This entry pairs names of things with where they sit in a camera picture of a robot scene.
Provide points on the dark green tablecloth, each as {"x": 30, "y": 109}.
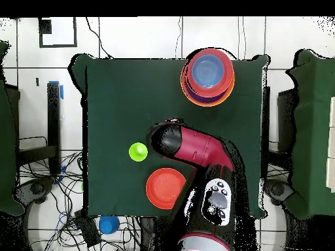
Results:
{"x": 117, "y": 91}

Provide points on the black power adapter box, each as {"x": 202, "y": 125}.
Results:
{"x": 87, "y": 231}

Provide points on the green covered side table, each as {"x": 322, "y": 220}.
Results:
{"x": 5, "y": 130}
{"x": 311, "y": 130}

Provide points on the red plastic bowl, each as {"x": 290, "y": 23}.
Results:
{"x": 163, "y": 188}
{"x": 227, "y": 78}

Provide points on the black metal stand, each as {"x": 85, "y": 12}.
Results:
{"x": 53, "y": 117}

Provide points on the blue plastic cup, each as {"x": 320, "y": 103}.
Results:
{"x": 108, "y": 224}

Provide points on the black office chair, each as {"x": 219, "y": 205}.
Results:
{"x": 277, "y": 189}
{"x": 34, "y": 189}

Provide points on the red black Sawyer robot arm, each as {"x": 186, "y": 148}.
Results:
{"x": 199, "y": 151}

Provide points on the green plastic cup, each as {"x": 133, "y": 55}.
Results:
{"x": 138, "y": 152}

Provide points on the small blue plastic bowl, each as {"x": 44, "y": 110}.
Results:
{"x": 207, "y": 71}

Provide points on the white boxes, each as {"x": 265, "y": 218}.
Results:
{"x": 331, "y": 157}

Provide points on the purple plastic bowl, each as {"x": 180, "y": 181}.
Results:
{"x": 206, "y": 100}

